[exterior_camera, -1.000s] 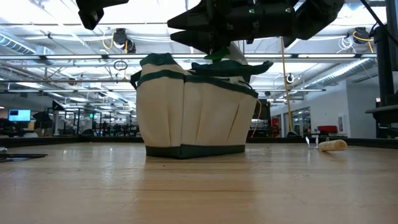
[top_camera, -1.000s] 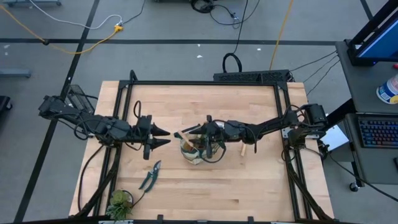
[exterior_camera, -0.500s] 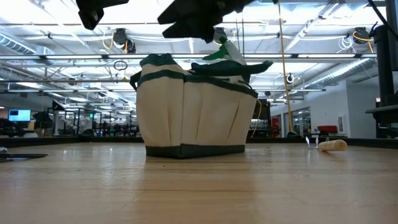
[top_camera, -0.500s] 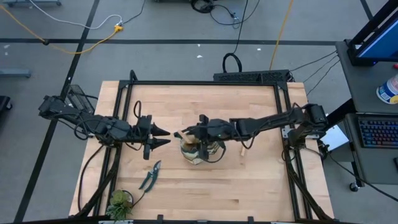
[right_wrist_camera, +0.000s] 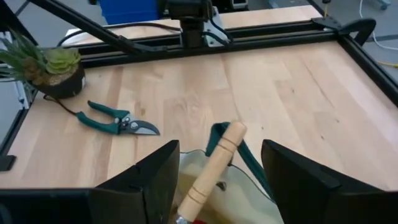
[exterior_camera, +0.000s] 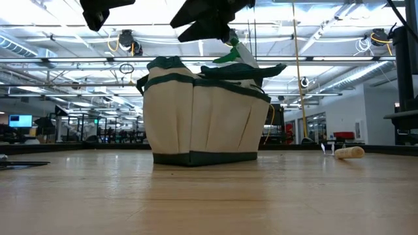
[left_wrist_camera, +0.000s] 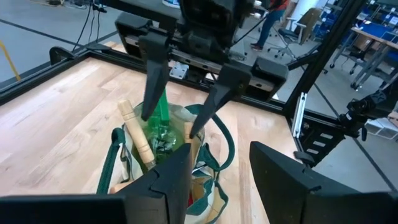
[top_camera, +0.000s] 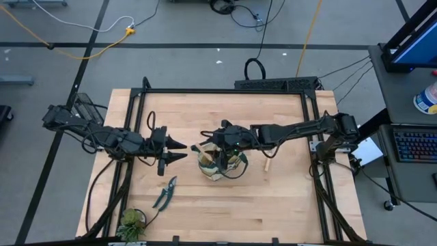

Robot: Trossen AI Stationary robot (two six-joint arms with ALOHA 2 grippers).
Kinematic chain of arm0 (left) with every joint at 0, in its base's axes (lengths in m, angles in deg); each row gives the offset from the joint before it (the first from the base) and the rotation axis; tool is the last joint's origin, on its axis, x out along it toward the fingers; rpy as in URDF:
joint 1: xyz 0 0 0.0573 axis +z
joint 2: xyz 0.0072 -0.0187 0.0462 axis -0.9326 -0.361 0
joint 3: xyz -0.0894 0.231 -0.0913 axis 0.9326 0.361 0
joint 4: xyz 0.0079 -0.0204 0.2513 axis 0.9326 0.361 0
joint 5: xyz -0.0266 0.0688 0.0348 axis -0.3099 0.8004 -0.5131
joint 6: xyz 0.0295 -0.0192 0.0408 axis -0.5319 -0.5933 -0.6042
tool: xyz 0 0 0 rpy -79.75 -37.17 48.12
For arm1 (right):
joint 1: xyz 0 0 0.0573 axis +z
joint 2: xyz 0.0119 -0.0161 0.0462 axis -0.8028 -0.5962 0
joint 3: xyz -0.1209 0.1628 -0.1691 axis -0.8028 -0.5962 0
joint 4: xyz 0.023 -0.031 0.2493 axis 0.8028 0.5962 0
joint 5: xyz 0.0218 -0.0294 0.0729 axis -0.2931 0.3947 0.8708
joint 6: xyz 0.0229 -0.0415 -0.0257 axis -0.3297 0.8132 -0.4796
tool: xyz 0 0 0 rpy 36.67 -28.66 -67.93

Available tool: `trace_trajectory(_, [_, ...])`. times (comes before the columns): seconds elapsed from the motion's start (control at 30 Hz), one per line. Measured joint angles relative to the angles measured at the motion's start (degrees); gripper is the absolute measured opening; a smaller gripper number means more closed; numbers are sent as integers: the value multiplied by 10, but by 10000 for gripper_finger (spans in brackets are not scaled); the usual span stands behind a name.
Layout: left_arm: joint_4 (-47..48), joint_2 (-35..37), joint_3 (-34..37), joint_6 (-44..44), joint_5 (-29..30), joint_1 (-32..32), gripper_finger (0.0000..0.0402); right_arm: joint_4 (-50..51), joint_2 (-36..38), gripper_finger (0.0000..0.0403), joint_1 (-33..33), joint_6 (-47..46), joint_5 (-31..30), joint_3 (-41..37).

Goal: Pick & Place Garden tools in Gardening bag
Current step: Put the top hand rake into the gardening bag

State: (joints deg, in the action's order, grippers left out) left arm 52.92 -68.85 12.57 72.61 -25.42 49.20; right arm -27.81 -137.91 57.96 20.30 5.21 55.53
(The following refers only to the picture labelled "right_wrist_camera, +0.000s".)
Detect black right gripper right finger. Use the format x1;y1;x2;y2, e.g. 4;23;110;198
261;139;385;224

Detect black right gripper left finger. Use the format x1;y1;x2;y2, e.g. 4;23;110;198
90;139;181;224

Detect wooden handled small cultivator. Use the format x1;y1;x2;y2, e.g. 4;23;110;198
175;121;248;224

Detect green handled pruning shears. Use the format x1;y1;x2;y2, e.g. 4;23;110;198
43;95;161;137

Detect cream green gardening bag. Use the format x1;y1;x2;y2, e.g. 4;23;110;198
169;121;285;224

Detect black table edge clamp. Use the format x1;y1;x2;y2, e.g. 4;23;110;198
0;154;17;172

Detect potted succulent plant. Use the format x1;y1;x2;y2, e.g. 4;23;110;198
0;29;86;100

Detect black aluminium table frame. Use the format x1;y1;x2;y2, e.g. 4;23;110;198
0;0;398;156

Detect black arm base cable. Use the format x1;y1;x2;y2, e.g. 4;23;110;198
57;21;183;47

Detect black arched frame bracket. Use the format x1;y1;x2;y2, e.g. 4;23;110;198
310;17;377;47

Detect white cable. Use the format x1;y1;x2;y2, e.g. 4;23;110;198
359;0;398;51

